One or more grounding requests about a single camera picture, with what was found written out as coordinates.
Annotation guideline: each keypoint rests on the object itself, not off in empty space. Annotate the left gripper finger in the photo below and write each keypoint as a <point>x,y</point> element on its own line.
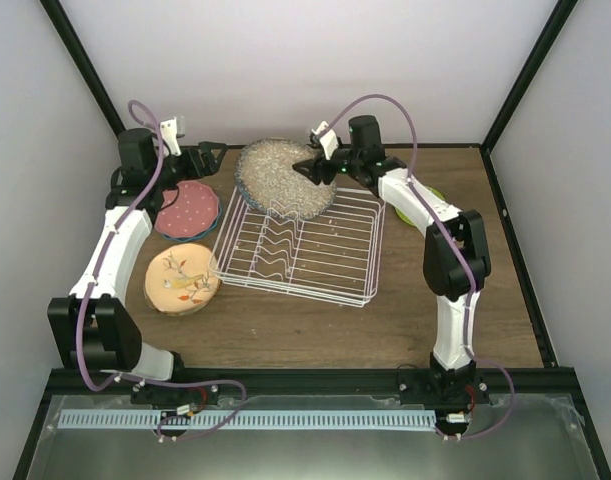
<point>211,162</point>
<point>208,147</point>

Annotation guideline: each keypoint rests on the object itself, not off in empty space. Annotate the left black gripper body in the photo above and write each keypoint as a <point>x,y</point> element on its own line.
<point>193,171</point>

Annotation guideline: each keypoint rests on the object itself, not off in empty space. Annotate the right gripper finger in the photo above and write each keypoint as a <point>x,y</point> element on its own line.
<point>313,165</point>
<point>316,175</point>

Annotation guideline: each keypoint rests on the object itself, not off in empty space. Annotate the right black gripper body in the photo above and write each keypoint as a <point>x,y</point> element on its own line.
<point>354,161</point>

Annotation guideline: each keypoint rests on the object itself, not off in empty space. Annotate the large speckled grey plate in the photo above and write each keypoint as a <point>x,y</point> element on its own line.
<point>265,178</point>

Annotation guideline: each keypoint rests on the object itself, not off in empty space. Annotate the pink polka dot plate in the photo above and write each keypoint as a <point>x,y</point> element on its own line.
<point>188,210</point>

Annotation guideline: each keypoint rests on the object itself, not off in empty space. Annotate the blue polka dot plate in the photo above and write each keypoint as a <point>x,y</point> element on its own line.
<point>198,236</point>

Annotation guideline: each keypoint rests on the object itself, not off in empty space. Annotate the lime green small plate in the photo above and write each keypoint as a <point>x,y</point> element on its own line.
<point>405,219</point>

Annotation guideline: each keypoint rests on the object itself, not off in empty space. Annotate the beige bird pattern plate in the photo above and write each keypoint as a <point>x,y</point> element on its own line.
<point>181,280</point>

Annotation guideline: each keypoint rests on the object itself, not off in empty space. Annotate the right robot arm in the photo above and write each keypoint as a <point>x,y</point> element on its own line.
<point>456,258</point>

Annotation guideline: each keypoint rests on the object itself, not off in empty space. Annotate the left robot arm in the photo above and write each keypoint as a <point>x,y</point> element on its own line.
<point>91,326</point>

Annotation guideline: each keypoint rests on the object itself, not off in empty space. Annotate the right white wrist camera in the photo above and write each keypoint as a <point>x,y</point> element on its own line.
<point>324,137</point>

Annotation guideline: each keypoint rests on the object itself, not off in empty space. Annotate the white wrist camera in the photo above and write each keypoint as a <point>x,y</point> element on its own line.
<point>172,130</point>
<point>324,137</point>

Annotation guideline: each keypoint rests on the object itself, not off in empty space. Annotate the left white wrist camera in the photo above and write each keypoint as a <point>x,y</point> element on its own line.
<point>172,130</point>

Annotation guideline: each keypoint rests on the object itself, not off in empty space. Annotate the white wire dish rack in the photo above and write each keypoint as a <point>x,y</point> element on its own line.
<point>334,257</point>

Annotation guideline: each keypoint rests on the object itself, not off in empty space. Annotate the left black frame post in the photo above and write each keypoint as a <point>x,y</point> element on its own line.
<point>65,30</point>

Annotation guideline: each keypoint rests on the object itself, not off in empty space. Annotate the black frame post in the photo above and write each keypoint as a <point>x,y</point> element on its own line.
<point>546,39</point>
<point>65,30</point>

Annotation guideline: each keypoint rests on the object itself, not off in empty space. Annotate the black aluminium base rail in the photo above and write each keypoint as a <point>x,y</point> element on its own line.
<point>323,382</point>

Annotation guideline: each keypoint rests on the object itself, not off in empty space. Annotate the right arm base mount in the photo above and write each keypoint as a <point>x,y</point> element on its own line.
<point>435,389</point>

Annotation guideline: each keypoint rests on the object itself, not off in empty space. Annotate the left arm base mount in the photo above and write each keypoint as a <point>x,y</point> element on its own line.
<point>180,390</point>

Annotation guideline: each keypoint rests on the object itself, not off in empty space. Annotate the right black frame post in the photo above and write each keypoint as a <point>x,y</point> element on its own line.
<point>546,39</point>

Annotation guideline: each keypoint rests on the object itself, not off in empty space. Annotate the white slotted cable duct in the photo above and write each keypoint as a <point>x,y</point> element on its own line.
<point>387,420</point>

